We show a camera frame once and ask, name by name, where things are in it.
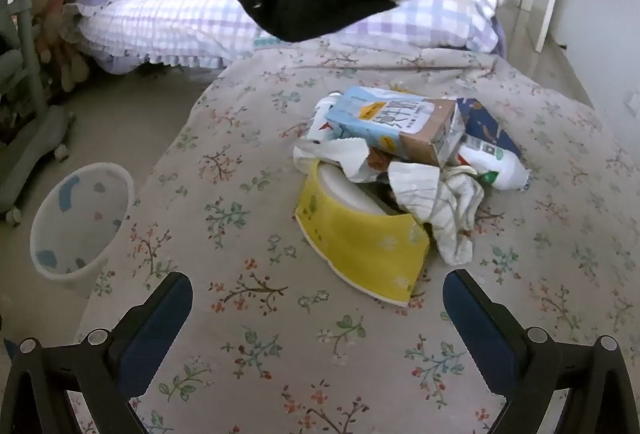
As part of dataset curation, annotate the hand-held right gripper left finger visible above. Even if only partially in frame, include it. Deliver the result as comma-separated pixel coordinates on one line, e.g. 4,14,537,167
0,271,194,434

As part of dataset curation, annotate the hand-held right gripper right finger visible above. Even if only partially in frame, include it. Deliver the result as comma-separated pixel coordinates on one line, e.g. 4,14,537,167
442,269,635,434

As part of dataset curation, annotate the white waste bin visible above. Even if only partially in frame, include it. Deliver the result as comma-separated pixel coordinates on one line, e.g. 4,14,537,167
30,163,136,297

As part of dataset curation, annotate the milk carton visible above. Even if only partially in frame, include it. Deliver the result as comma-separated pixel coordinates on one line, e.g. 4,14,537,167
325,86,466,169

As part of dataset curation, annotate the purple checked quilt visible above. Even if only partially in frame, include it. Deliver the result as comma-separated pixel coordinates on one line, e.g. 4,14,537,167
75,0,503,75

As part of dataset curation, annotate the white plastic bottle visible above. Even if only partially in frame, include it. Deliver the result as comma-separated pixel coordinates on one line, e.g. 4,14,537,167
457,134,531,191

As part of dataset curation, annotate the white checked cloth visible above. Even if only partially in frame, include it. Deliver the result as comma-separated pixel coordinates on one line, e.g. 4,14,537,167
387,161,485,266

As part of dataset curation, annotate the yellow snack packet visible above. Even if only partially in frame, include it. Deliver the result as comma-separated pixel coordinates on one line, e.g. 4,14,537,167
295,160,431,308

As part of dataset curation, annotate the floral bed sheet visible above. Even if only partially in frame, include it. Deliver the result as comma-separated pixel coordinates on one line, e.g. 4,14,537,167
82,36,640,434

